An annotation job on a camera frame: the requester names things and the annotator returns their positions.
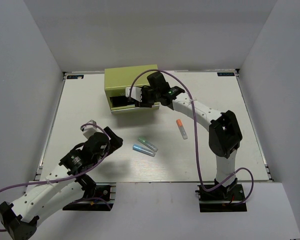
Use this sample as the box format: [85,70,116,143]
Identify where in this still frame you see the blue cap highlighter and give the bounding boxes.
[132,144,156,157]

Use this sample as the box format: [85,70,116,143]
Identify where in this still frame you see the green cap highlighter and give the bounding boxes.
[138,137,158,153]

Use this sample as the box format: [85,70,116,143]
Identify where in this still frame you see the green metal drawer chest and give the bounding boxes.
[104,64,158,114]

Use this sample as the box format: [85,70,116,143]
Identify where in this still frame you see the orange cap highlighter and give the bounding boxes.
[176,119,188,140]

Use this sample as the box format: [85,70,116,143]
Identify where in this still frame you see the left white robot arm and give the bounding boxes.
[0,127,123,240]

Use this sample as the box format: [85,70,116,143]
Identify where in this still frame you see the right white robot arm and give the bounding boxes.
[125,69,243,200]

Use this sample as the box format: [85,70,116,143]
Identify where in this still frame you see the left blue corner label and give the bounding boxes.
[66,74,84,80]

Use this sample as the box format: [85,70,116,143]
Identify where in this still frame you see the blue corner label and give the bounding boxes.
[217,72,235,77]
[66,74,84,80]

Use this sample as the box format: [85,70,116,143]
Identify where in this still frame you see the right blue corner label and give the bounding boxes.
[217,72,235,77]

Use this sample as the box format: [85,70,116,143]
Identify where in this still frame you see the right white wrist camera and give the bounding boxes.
[125,86,142,103]

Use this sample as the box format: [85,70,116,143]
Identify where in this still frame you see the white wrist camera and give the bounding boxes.
[80,119,99,139]
[125,86,142,103]

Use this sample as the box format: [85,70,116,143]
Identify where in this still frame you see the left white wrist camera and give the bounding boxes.
[80,119,99,139]

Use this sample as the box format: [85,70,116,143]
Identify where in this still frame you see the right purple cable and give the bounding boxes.
[129,69,255,206]

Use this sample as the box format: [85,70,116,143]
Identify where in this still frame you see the purple cable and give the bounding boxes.
[0,122,115,232]
[129,69,255,206]

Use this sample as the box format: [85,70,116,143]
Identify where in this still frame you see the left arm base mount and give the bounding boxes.
[62,183,116,212]

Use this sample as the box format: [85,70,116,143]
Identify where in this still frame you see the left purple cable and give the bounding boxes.
[0,122,115,232]

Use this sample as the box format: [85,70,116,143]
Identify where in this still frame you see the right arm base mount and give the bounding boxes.
[195,184,247,213]

